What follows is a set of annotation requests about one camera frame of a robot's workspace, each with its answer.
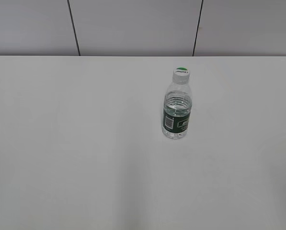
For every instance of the white green bottle cap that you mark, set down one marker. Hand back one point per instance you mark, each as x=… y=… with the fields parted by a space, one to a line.
x=181 y=75

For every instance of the clear Cestbon water bottle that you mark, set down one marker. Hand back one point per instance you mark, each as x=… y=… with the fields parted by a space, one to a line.
x=177 y=105

